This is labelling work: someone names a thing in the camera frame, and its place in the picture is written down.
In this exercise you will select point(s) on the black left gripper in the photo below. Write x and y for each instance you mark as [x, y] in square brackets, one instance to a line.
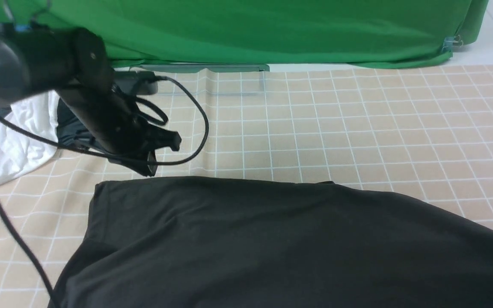
[133, 145]

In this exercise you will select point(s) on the dark gray long sleeve shirt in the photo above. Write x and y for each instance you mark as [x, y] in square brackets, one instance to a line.
[198, 242]

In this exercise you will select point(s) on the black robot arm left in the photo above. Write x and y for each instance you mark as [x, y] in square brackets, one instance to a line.
[74, 63]

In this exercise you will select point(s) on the white crumpled shirt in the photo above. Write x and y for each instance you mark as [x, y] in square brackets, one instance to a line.
[19, 154]

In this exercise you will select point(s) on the dark gray crumpled garment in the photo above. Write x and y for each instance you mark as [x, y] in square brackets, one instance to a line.
[70, 131]

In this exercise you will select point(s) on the green backdrop cloth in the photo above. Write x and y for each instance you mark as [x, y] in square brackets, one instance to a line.
[380, 34]

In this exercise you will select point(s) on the beige grid tablecloth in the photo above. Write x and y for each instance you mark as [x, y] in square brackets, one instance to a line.
[427, 133]

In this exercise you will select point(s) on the metal binder clip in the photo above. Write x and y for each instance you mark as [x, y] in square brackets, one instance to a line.
[452, 42]

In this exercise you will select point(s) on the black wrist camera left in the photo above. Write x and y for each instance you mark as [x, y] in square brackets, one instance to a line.
[136, 83]

